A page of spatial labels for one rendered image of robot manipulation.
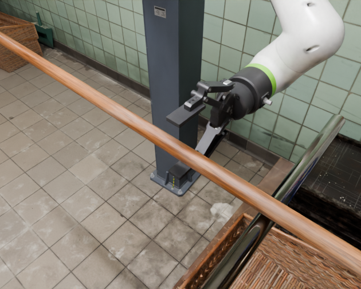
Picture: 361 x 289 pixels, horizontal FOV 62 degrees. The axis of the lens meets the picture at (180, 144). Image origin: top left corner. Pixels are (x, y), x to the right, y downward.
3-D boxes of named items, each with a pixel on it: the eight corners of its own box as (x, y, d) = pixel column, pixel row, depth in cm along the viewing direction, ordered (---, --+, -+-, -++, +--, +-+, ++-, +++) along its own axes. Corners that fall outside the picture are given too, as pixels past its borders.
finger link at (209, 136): (214, 108, 63) (216, 110, 64) (187, 155, 64) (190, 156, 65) (230, 116, 61) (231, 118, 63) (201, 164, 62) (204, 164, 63)
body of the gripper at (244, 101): (258, 87, 61) (232, 109, 56) (251, 119, 67) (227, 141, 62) (227, 73, 64) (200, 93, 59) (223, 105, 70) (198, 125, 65)
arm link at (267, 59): (282, 89, 81) (255, 57, 81) (319, 62, 70) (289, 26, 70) (254, 114, 73) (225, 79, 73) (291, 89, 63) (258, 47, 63)
